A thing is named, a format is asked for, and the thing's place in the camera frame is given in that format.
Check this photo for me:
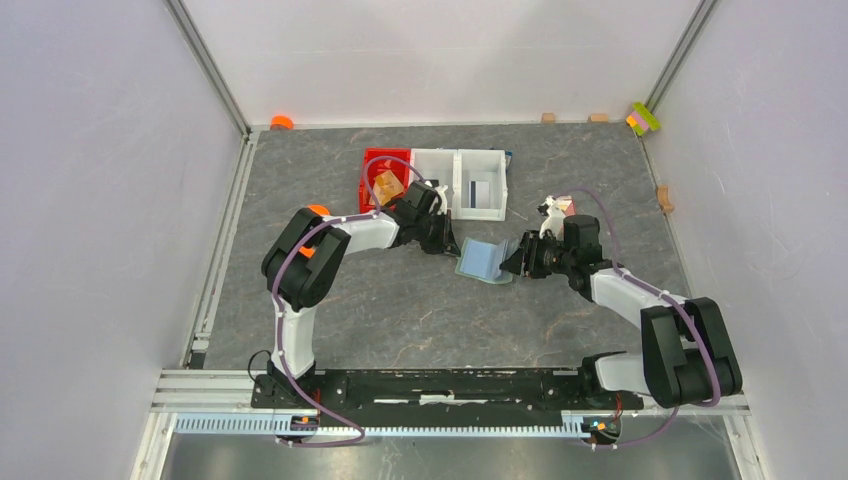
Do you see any multicolour toy brick stack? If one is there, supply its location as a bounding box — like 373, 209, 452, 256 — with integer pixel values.
625, 102, 661, 137

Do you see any wooden arch block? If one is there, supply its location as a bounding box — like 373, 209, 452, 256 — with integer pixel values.
656, 185, 675, 215

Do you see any orange curved toy track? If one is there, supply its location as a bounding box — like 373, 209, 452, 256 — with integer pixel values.
299, 204, 330, 258

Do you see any gold credit card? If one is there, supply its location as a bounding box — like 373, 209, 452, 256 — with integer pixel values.
372, 170, 405, 200

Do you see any wooden piece in red bin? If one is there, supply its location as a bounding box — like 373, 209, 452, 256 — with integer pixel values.
367, 185, 394, 206

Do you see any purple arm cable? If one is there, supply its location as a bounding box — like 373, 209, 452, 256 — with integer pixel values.
270, 155, 429, 450
563, 188, 723, 452

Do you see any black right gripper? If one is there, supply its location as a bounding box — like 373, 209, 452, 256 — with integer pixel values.
499, 230, 574, 279

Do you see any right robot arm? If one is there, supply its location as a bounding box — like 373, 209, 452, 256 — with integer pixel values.
500, 215, 743, 408

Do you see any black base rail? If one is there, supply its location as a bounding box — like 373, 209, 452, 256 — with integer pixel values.
250, 368, 645, 413

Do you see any red playing card box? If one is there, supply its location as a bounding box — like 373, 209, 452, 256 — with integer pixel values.
557, 196, 576, 217

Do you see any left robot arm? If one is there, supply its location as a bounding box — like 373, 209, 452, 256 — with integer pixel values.
261, 181, 460, 408

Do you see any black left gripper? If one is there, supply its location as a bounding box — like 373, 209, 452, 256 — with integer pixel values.
414, 210, 461, 258

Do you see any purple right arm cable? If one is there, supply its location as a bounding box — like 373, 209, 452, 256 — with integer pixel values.
563, 188, 723, 452

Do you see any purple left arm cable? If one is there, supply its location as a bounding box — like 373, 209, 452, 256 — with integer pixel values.
270, 155, 429, 450

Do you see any striped card in bin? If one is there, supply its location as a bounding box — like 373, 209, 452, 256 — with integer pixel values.
468, 180, 491, 209

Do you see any white bin left compartment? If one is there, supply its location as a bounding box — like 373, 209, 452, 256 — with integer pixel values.
410, 148, 461, 213

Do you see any orange tape roll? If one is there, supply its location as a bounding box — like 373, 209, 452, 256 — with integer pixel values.
269, 115, 294, 130

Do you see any red plastic bin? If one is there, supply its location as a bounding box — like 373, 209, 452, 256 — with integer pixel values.
358, 147, 414, 213

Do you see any white bin right compartment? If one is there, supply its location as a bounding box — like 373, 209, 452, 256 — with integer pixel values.
452, 149, 508, 222

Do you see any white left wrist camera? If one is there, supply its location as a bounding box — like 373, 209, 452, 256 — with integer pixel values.
425, 180, 450, 215

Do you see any white bin compartment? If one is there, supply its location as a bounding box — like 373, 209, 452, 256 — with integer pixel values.
452, 149, 508, 222
410, 148, 461, 213

